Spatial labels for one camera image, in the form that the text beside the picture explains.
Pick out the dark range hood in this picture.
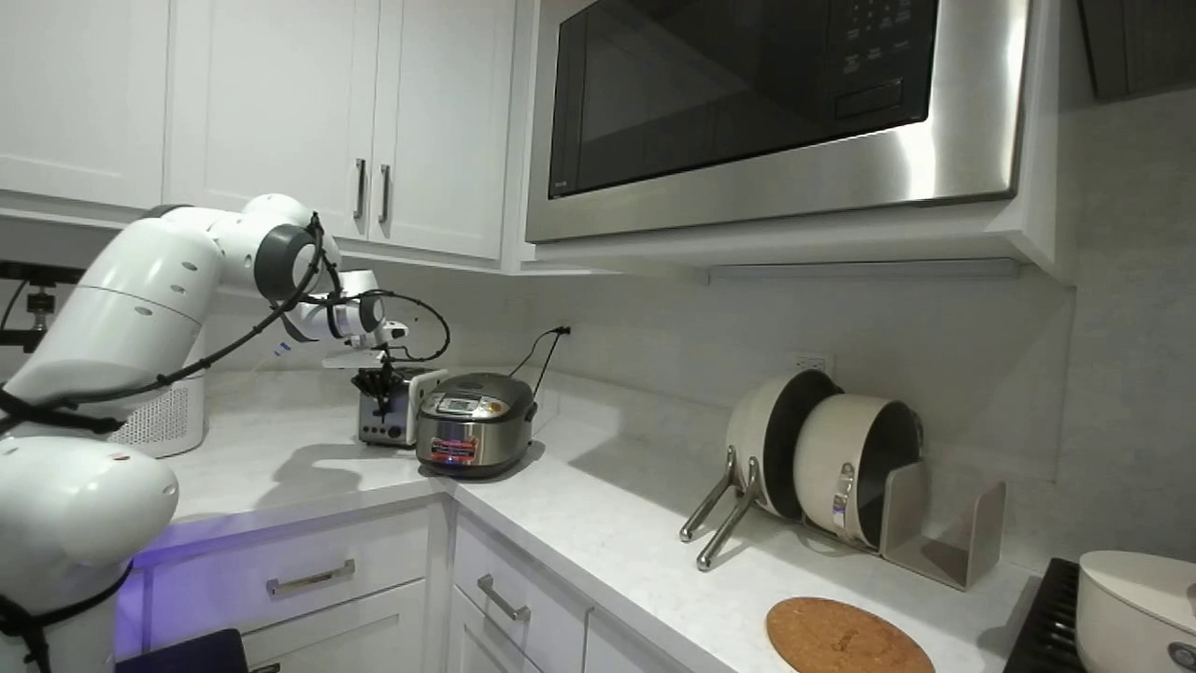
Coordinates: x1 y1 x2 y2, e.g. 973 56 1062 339
1071 0 1196 106

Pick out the black power cord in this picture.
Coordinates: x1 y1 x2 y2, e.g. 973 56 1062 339
503 320 578 400

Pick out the cream saucepan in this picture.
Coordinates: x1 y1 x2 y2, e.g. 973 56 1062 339
788 389 929 552

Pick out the white lidded pot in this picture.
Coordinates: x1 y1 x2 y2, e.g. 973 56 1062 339
1071 544 1196 673

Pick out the stainless steel microwave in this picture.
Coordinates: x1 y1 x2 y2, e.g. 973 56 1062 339
524 0 1035 245

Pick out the black gas cooktop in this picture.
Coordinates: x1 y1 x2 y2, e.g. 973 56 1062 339
996 552 1091 673

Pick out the silver drawer handle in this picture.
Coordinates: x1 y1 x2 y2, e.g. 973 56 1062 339
262 552 363 600
469 568 539 632

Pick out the white upper cabinet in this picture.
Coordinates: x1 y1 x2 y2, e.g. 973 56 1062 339
0 0 543 274

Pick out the white cabinet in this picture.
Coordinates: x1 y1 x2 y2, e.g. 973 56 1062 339
107 482 750 673
0 0 543 274

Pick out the steel rice cooker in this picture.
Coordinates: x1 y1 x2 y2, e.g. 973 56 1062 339
409 365 543 487

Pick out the dark navy seat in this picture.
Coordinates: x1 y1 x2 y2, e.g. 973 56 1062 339
113 625 255 673

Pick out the white lower cabinet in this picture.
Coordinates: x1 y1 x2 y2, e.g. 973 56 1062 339
107 482 750 673

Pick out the round cork trivet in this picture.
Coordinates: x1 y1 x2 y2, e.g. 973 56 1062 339
761 595 938 673

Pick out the silver two-slot toaster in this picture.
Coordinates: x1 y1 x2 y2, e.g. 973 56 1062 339
353 362 449 453

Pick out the cream frying pan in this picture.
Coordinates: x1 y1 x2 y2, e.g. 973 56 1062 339
676 365 844 575

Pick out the black camera stand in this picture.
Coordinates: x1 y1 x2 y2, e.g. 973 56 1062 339
0 255 74 351

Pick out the beige pan rack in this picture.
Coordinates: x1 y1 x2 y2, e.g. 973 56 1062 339
874 457 1007 590

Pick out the silver cabinet door handle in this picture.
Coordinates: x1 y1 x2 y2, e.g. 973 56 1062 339
375 158 395 234
352 154 375 233

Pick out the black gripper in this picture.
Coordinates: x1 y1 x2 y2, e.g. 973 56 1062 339
347 359 406 423

